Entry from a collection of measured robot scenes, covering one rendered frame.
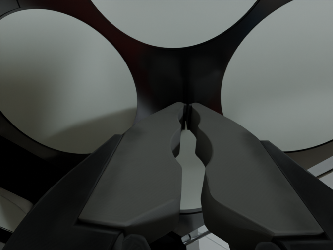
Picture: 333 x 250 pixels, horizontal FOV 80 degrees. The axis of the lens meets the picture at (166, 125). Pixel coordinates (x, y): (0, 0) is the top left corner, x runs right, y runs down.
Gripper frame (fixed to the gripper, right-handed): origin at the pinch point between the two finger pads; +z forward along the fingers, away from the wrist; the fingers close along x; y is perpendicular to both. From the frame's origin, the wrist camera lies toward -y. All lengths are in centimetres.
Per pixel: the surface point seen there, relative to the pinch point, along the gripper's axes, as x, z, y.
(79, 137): -7.8, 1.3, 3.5
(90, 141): -7.0, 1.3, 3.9
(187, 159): 0.4, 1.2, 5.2
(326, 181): 20.2, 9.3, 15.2
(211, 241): 5.9, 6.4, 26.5
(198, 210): 2.0, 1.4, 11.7
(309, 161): 9.7, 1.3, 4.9
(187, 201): 0.8, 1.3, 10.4
